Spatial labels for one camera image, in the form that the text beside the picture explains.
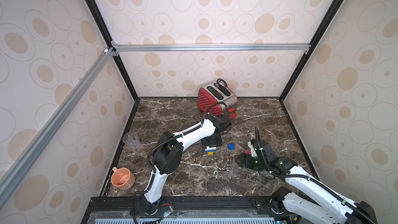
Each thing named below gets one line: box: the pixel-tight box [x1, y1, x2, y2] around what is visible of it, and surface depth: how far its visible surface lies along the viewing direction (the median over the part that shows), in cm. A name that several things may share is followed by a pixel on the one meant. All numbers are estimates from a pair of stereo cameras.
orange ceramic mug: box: [110, 166, 136, 191], surface depth 79 cm
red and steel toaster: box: [196, 78, 238, 120], surface depth 100 cm
